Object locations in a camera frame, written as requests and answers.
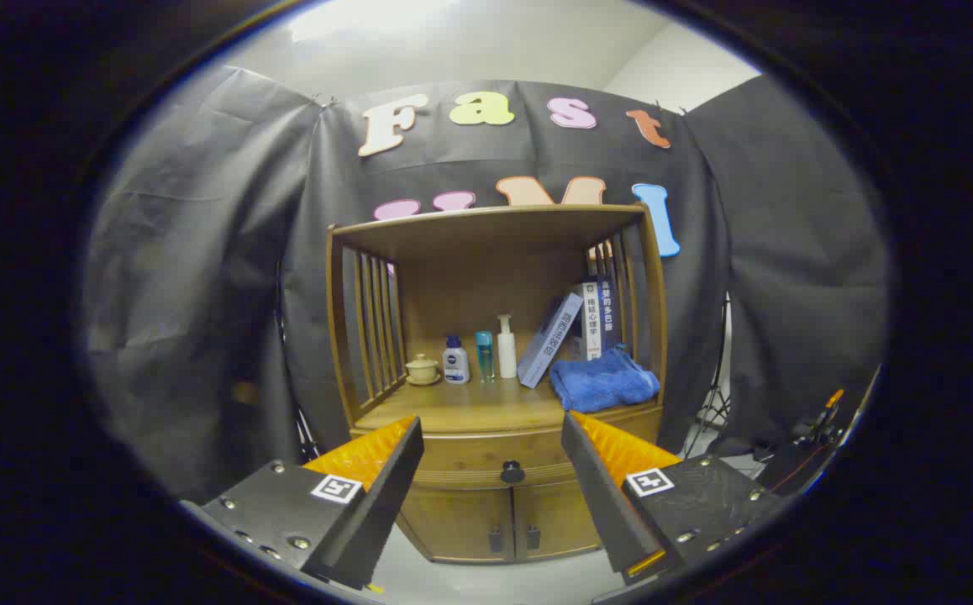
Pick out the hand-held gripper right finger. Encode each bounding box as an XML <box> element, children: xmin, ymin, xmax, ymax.
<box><xmin>560</xmin><ymin>410</ymin><xmax>783</xmax><ymax>587</ymax></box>

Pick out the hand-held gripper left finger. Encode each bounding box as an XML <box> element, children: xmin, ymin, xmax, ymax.
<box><xmin>180</xmin><ymin>414</ymin><xmax>425</xmax><ymax>591</ymax></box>

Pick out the wooden drawer with black knob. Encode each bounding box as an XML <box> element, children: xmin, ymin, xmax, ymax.
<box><xmin>352</xmin><ymin>408</ymin><xmax>664</xmax><ymax>492</ymax></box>

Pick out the wooden cabinet door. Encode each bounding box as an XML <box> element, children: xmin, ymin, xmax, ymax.
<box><xmin>394</xmin><ymin>487</ymin><xmax>514</xmax><ymax>562</ymax></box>
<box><xmin>513</xmin><ymin>483</ymin><xmax>605</xmax><ymax>557</ymax></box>

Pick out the wooden countertop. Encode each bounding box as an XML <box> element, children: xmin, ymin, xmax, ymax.
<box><xmin>352</xmin><ymin>370</ymin><xmax>664</xmax><ymax>436</ymax></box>

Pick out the wooden cabinet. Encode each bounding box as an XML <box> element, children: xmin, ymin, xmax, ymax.
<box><xmin>325</xmin><ymin>203</ymin><xmax>671</xmax><ymax>564</ymax></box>

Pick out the folded blue towel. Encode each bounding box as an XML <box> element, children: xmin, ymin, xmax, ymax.
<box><xmin>549</xmin><ymin>345</ymin><xmax>661</xmax><ymax>413</ymax></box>

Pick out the cream lidded teacup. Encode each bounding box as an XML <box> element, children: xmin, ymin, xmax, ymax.
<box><xmin>405</xmin><ymin>354</ymin><xmax>442</xmax><ymax>387</ymax></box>

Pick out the white bottle with blue cap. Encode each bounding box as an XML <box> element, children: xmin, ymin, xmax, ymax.
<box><xmin>443</xmin><ymin>334</ymin><xmax>471</xmax><ymax>385</ymax></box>

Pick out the black tripod stand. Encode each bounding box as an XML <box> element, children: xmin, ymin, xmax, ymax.
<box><xmin>680</xmin><ymin>294</ymin><xmax>735</xmax><ymax>459</ymax></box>

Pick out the lavender book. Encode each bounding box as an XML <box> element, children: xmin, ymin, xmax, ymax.
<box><xmin>517</xmin><ymin>292</ymin><xmax>585</xmax><ymax>389</ymax></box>

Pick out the white pump bottle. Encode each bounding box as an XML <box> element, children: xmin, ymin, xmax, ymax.
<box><xmin>497</xmin><ymin>314</ymin><xmax>518</xmax><ymax>379</ymax></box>

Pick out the dark blue book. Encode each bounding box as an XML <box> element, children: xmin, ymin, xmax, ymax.
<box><xmin>597</xmin><ymin>277</ymin><xmax>622</xmax><ymax>354</ymax></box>

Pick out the black device with orange tip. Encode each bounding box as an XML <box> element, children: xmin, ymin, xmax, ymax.
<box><xmin>755</xmin><ymin>388</ymin><xmax>849</xmax><ymax>497</ymax></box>

